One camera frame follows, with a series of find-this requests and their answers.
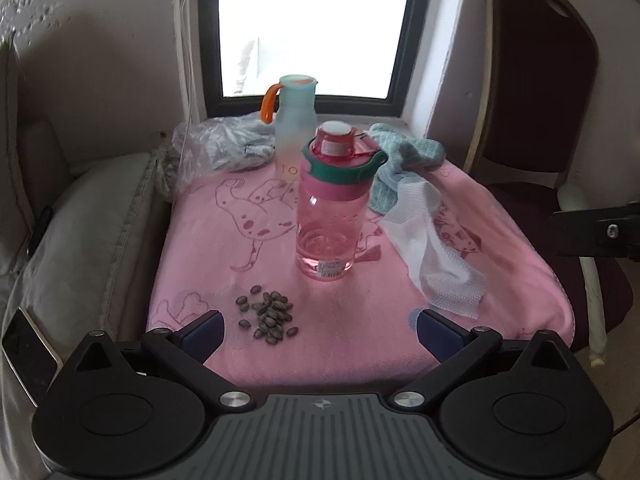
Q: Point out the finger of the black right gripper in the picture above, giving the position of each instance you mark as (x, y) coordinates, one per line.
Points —
(598, 233)

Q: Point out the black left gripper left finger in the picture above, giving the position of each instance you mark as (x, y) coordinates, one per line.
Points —
(195, 342)

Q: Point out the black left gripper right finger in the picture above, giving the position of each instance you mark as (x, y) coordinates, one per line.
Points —
(444, 338)

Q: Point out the white textured wipe cloth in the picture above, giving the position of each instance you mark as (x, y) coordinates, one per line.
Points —
(408, 219)

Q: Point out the pink bottle with green lid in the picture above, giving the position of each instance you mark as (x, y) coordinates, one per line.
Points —
(337, 170)

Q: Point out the pile of brown seeds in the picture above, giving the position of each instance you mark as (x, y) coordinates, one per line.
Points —
(267, 314)

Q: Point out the pink dalmatian print towel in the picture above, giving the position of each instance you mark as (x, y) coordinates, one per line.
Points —
(231, 231)

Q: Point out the grey cushion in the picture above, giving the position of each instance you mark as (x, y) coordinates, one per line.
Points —
(95, 265)

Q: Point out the dark maroon chair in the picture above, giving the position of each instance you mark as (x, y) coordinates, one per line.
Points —
(541, 61)

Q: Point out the smartphone with light case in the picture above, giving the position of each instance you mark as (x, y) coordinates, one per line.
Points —
(32, 359)

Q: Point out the teal knitted cloth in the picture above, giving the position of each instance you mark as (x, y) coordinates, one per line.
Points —
(406, 157)

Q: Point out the crumpled clear plastic bag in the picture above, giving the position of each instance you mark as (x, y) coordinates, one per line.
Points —
(234, 143)

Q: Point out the black framed window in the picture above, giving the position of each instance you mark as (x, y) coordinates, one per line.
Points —
(362, 53)

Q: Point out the frosted bottle with mint lid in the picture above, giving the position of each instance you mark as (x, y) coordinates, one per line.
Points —
(288, 105)

